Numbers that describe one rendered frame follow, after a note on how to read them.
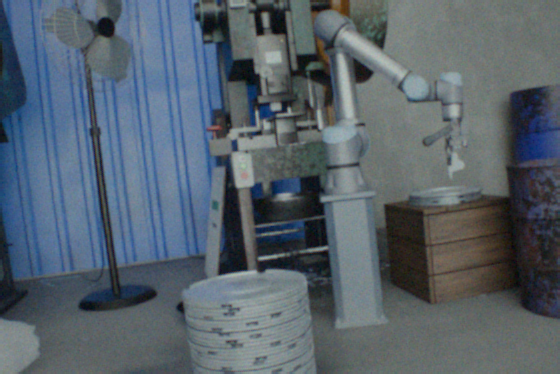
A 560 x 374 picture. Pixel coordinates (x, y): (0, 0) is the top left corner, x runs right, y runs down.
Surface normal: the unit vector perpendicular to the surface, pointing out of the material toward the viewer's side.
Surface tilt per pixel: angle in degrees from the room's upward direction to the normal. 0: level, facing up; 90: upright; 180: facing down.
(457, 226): 90
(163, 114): 90
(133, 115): 90
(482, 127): 90
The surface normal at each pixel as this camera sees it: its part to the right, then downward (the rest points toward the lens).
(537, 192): -0.84, 0.17
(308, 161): 0.21, 0.03
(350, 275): -0.06, 0.06
